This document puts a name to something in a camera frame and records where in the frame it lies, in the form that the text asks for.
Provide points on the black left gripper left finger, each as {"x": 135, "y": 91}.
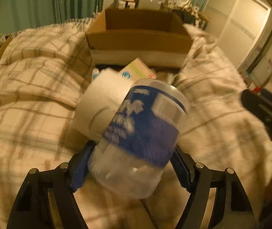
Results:
{"x": 31, "y": 208}

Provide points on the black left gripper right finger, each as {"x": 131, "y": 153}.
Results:
{"x": 220, "y": 192}

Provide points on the clear jar blue label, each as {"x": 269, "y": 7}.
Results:
{"x": 140, "y": 139}

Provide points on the white bear toy blue star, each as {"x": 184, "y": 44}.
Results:
{"x": 99, "y": 103}

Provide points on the white sliding wardrobe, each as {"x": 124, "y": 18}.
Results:
{"x": 237, "y": 25}

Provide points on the plaid beige blanket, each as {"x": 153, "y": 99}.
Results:
{"x": 43, "y": 73}

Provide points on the open cardboard box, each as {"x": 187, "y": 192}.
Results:
{"x": 157, "y": 38}

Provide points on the cluttered dresser desk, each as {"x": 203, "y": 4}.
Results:
{"x": 187, "y": 12}

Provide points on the green curtain left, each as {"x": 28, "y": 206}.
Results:
{"x": 17, "y": 15}

